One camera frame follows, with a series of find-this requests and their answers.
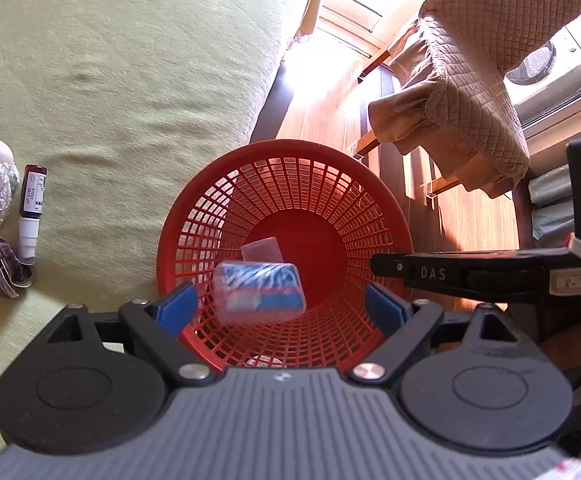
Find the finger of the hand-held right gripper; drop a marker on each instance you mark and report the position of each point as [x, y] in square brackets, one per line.
[445, 275]

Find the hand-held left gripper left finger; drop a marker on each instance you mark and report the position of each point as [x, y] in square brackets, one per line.
[178, 306]

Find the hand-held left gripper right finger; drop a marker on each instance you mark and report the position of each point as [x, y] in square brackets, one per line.
[383, 306]

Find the blue plastic-wrapped packet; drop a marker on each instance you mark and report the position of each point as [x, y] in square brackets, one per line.
[265, 285]

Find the clear plastic box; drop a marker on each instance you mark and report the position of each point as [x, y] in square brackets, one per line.
[263, 250]

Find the red plastic mesh basket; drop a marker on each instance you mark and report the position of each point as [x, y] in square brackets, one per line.
[320, 225]

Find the brown bottle with white cap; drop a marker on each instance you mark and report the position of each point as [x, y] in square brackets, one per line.
[33, 190]

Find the grey plastic bag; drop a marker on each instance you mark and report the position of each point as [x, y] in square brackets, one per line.
[553, 222]
[550, 185]

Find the white washing machine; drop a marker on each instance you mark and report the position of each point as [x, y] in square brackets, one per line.
[568, 60]

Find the chair with quilted beige cover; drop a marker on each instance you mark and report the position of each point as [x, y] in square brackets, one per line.
[470, 35]

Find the sofa with green cover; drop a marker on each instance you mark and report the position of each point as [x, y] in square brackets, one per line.
[120, 85]

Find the sliding door frame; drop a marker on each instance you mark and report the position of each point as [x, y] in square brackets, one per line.
[350, 10]

